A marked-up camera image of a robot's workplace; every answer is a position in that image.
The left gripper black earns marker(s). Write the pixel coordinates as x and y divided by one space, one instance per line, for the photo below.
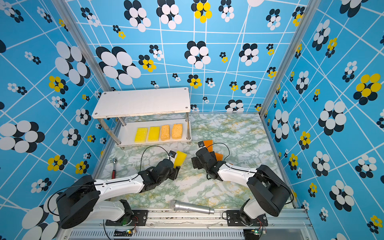
175 173

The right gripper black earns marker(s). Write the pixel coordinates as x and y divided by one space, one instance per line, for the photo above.
195 159

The orange sponge back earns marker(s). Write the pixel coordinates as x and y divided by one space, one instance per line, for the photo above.
209 145

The orange sponge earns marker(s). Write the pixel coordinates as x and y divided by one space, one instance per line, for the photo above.
209 145
219 157

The yellow sponge back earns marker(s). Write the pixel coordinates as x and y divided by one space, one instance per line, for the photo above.
179 159

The yellow sponge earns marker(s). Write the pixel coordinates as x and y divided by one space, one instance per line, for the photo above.
154 134
179 159
141 135

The tan porous sponge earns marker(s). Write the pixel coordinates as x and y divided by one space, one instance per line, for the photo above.
177 131
165 133

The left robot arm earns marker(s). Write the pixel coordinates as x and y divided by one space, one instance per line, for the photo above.
90 199

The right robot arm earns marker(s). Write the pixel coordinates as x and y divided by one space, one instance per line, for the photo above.
269 191

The white two-tier shelf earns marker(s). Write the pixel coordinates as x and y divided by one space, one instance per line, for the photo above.
121 113

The orange sponge middle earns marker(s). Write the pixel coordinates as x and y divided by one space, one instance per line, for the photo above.
219 157

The silver microphone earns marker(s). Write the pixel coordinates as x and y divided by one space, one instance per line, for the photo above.
176 205

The green circuit board left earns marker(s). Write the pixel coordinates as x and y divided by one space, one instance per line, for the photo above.
124 233

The circuit board right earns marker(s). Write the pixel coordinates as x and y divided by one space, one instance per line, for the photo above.
252 234

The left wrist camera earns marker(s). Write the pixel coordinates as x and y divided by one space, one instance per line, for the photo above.
172 154

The red handled wrench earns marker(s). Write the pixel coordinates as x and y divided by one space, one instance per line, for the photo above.
114 171

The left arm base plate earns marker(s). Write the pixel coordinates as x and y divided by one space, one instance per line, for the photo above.
138 218

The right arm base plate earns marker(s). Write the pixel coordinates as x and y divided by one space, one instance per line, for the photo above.
234 219

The aluminium front rail frame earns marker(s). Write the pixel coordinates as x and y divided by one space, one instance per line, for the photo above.
162 224

